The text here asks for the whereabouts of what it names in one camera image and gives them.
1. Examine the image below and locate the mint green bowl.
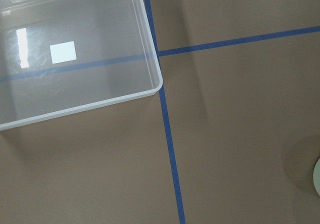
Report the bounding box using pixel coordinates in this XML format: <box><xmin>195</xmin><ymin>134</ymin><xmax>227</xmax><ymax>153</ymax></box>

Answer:
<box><xmin>312</xmin><ymin>159</ymin><xmax>320</xmax><ymax>196</ymax></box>

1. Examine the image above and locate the clear plastic storage box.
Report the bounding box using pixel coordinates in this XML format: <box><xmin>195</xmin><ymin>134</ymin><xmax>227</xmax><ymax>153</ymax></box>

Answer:
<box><xmin>0</xmin><ymin>0</ymin><xmax>163</xmax><ymax>130</ymax></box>

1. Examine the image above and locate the white label sticker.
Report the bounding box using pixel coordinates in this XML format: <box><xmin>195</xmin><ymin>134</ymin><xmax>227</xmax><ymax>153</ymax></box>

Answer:
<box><xmin>49</xmin><ymin>41</ymin><xmax>77</xmax><ymax>64</ymax></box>

